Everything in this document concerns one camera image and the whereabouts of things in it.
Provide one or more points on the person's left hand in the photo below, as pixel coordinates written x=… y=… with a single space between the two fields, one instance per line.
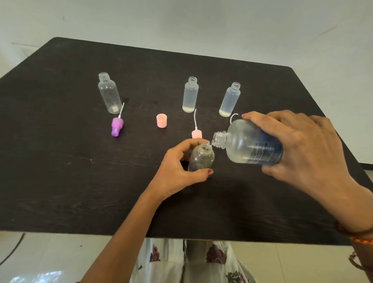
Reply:
x=170 y=172

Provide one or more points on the person's right hand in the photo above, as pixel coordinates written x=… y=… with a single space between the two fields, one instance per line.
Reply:
x=309 y=151

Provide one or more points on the person's right thumb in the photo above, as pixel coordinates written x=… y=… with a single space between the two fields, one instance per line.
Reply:
x=276 y=172

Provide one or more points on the person's left thumb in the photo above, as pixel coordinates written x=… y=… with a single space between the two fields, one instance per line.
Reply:
x=195 y=177

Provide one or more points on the small clear plastic bottle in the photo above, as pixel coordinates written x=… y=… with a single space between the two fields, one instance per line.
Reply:
x=201 y=160

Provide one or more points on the large clear bottle blue label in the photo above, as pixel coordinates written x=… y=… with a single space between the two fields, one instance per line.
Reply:
x=242 y=142

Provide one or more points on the person's right forearm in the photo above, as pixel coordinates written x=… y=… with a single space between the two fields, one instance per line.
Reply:
x=355 y=212

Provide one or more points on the person's left forearm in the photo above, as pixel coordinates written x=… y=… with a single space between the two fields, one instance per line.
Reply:
x=122 y=239

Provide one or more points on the pink spray pump cap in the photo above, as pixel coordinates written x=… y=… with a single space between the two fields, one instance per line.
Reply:
x=197 y=134

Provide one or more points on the pink plastic cap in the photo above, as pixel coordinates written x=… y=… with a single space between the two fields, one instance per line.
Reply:
x=161 y=121

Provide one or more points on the white curved dip tube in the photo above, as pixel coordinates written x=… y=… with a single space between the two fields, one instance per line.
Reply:
x=230 y=119

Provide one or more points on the clear bottle with liquid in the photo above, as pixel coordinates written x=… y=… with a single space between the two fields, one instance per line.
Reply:
x=190 y=96
x=229 y=100

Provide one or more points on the white floral garment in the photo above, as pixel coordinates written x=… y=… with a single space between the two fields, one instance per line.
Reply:
x=169 y=262

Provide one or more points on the black bar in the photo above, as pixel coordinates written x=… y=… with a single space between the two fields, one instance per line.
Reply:
x=367 y=166

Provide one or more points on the purple spray pump cap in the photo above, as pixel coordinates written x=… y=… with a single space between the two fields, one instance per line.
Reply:
x=117 y=126

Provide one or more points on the empty clear plastic bottle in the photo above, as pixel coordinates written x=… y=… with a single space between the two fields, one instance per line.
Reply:
x=110 y=94

